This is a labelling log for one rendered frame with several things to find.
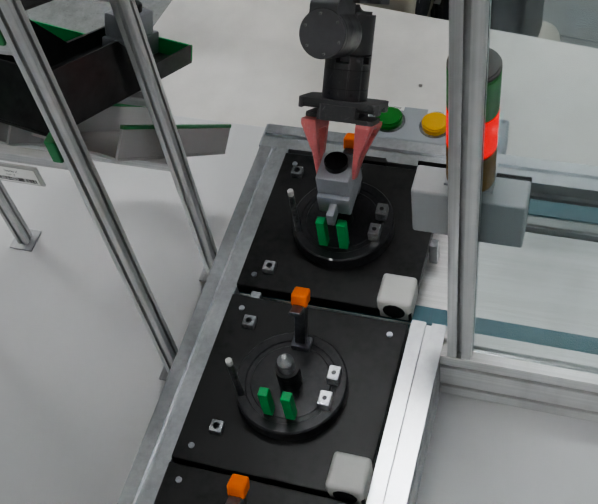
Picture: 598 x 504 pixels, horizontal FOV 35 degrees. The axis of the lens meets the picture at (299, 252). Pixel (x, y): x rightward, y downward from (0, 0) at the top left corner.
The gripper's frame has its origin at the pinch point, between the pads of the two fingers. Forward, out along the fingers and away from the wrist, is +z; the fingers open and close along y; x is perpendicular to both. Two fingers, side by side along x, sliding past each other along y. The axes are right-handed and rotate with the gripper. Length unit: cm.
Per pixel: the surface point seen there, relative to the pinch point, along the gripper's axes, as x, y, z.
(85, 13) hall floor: 178, -135, -5
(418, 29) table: 56, -1, -16
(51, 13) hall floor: 177, -148, -4
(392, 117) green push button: 24.4, 1.7, -4.2
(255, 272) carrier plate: 0.6, -10.1, 15.7
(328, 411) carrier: -14.9, 5.5, 26.1
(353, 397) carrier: -11.0, 7.5, 25.5
